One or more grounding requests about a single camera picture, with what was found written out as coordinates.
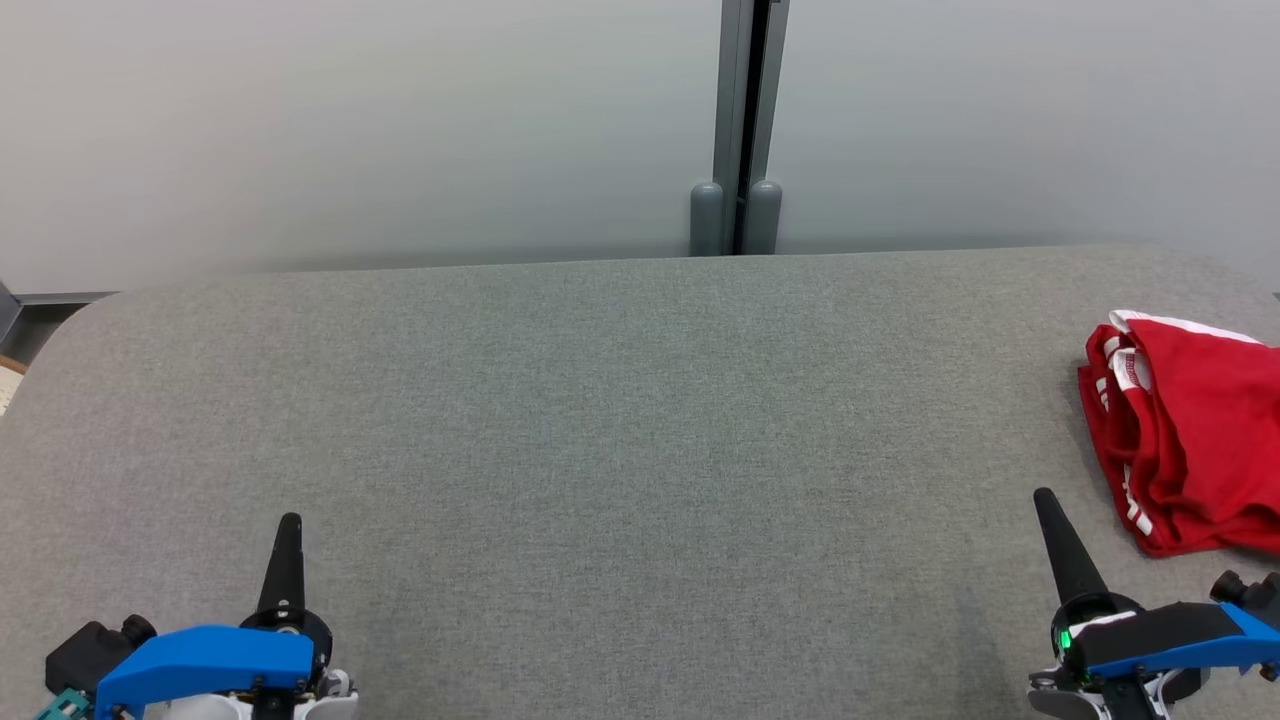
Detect red shorts with white band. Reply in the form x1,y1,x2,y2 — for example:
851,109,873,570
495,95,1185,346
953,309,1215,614
1108,309,1280,553

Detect teal left cable connector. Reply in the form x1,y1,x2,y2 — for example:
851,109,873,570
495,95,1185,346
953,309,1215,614
35,688,96,720

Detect grey partition post with slot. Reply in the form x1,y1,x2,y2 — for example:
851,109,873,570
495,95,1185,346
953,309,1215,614
690,0,791,257

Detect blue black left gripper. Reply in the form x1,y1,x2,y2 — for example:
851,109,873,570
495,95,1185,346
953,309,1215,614
95,512,333,719

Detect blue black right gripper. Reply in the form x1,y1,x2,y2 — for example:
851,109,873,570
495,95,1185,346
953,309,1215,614
1033,487,1280,685

